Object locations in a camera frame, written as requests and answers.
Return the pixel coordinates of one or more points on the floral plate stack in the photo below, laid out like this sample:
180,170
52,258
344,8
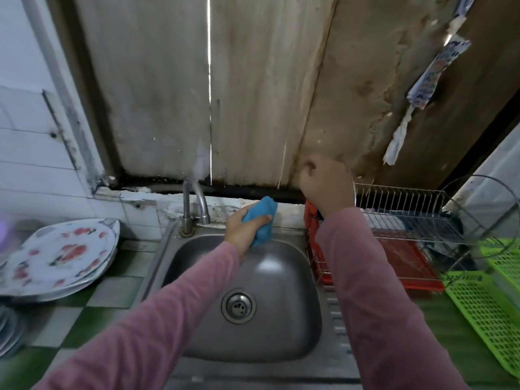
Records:
73,288

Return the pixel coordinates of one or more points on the red plastic cutlery cup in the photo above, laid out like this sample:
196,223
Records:
311,219

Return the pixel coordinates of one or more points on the person's left hand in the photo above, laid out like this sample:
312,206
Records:
244,233

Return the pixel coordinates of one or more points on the blue cleaning cloth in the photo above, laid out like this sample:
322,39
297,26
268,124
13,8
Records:
262,215

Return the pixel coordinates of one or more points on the white hanging cloth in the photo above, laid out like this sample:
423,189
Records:
426,77

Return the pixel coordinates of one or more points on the person's right forearm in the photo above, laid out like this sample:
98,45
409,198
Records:
382,304

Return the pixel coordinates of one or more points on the purple plastic bowl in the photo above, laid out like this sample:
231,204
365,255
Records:
2,233

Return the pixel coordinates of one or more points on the person's left forearm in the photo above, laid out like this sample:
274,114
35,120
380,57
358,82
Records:
146,329

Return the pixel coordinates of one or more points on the person's right hand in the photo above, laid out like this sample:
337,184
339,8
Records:
327,184

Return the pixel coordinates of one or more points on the chrome faucet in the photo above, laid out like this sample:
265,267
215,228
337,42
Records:
191,207

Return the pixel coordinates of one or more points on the green plastic shelf rack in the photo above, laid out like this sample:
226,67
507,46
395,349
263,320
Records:
487,304

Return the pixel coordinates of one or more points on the weathered wooden board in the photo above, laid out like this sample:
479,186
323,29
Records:
260,85

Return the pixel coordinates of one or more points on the green checkered tile countertop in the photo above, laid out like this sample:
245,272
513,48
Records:
73,321

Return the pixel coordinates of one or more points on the stainless steel sink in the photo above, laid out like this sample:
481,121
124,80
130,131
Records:
260,296

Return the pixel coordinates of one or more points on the stack of white saucers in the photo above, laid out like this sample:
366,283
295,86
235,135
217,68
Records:
8,329

